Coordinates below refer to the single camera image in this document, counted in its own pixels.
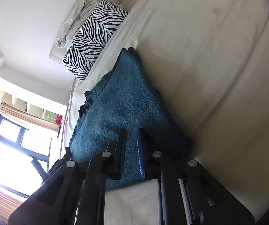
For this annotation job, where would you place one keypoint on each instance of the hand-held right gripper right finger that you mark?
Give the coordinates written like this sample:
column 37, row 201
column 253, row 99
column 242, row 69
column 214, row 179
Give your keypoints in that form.
column 141, row 155

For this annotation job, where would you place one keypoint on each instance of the black framed window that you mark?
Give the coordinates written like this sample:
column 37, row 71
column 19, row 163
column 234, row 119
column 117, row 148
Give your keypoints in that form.
column 10, row 150

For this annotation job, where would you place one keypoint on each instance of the cream open wall shelf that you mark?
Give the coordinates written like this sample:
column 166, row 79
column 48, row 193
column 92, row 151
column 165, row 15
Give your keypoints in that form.
column 19, row 102

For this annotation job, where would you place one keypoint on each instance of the crumpled pale grey duvet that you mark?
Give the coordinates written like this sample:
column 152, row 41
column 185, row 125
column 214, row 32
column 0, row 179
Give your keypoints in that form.
column 78, row 18

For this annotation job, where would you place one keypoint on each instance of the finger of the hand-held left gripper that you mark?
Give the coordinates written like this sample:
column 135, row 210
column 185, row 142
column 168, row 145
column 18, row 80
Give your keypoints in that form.
column 39, row 169

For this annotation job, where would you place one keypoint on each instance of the green shelf item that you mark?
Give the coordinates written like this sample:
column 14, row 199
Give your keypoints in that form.
column 49, row 116

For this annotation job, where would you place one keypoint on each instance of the dark teal knit sweater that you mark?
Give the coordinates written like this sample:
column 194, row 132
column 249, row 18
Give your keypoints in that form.
column 125, row 103

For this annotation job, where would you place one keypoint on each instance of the zebra print pillow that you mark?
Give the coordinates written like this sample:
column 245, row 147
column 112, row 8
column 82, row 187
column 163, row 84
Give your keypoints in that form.
column 94, row 37

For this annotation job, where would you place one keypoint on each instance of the beige curtain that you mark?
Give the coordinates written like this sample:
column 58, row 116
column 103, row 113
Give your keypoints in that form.
column 31, row 118

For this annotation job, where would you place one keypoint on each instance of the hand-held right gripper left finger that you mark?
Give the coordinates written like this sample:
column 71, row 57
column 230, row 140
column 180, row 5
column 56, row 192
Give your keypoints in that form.
column 122, row 150

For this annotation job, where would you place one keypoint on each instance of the bed with beige sheet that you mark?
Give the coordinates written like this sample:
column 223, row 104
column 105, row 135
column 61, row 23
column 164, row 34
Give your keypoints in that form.
column 207, row 75

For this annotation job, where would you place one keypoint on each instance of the red box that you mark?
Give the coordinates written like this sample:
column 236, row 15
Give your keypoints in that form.
column 59, row 119

